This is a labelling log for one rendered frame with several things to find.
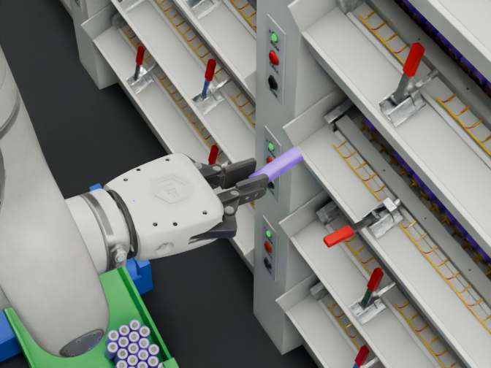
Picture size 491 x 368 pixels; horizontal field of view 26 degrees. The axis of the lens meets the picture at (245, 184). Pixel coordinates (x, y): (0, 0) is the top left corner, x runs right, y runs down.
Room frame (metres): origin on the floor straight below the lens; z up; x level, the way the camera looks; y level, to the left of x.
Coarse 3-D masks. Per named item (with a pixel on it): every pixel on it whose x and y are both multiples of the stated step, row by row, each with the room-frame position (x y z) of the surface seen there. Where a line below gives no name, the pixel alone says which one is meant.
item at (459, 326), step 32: (288, 128) 0.86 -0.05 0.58; (320, 128) 0.89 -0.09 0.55; (320, 160) 0.84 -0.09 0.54; (352, 160) 0.84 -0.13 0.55; (352, 192) 0.79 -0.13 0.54; (416, 192) 0.78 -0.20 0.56; (384, 256) 0.70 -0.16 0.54; (416, 256) 0.70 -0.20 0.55; (416, 288) 0.66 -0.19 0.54; (448, 288) 0.65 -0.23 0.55; (448, 320) 0.61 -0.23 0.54; (480, 352) 0.57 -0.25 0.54
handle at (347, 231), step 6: (372, 210) 0.74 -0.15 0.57; (372, 216) 0.74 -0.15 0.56; (378, 216) 0.74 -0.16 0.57; (360, 222) 0.73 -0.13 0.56; (366, 222) 0.73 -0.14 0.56; (372, 222) 0.73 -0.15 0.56; (342, 228) 0.72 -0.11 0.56; (348, 228) 0.72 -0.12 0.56; (354, 228) 0.72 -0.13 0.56; (360, 228) 0.72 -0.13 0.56; (330, 234) 0.71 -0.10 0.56; (336, 234) 0.71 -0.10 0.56; (342, 234) 0.71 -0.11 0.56; (348, 234) 0.71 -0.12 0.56; (324, 240) 0.71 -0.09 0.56; (330, 240) 0.71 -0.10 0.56; (336, 240) 0.71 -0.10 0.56; (342, 240) 0.71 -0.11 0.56; (330, 246) 0.70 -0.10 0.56
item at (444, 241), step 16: (352, 128) 0.86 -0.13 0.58; (352, 144) 0.84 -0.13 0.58; (368, 144) 0.83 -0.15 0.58; (368, 160) 0.81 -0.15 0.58; (384, 160) 0.81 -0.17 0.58; (384, 176) 0.79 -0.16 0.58; (400, 192) 0.76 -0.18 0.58; (416, 208) 0.74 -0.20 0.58; (400, 224) 0.73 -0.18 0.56; (432, 224) 0.72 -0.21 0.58; (416, 240) 0.71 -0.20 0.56; (448, 240) 0.69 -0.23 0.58; (448, 256) 0.68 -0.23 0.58; (464, 256) 0.67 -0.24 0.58; (464, 272) 0.65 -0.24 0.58; (480, 272) 0.65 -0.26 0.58; (480, 288) 0.63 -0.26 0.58; (480, 320) 0.60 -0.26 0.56
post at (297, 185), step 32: (288, 0) 0.89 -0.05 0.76; (256, 32) 0.95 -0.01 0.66; (288, 32) 0.89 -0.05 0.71; (256, 64) 0.95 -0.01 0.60; (288, 64) 0.89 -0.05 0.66; (256, 96) 0.95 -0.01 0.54; (288, 96) 0.89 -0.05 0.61; (320, 96) 0.89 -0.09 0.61; (256, 128) 0.95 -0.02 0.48; (256, 160) 0.95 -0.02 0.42; (288, 192) 0.88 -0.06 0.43; (256, 224) 0.95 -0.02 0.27; (256, 256) 0.95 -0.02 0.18; (288, 256) 0.87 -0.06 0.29; (256, 288) 0.94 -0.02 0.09; (288, 288) 0.87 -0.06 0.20; (288, 320) 0.88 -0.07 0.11
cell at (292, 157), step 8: (288, 152) 0.76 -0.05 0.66; (296, 152) 0.76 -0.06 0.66; (280, 160) 0.75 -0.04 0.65; (288, 160) 0.75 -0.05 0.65; (296, 160) 0.75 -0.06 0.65; (264, 168) 0.74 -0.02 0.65; (272, 168) 0.74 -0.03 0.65; (280, 168) 0.74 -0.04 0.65; (288, 168) 0.75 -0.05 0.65; (248, 176) 0.74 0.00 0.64; (272, 176) 0.74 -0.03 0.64
